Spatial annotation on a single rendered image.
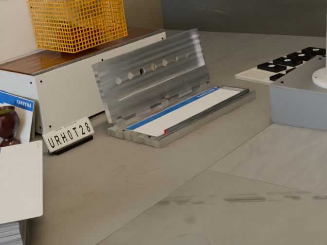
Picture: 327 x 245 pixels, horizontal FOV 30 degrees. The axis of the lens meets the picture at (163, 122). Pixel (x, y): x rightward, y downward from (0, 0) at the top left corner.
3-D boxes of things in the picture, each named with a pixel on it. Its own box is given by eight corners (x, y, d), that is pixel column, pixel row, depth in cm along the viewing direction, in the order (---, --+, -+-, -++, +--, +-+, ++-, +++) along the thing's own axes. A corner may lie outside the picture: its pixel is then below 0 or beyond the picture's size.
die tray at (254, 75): (294, 90, 193) (293, 87, 193) (233, 78, 214) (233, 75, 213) (368, 59, 215) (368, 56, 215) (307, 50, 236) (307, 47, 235)
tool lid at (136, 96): (95, 64, 170) (91, 64, 171) (114, 128, 174) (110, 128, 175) (197, 27, 198) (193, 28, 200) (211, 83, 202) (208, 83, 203)
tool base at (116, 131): (159, 148, 163) (157, 135, 161) (108, 135, 177) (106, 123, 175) (256, 97, 191) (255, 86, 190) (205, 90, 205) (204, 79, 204)
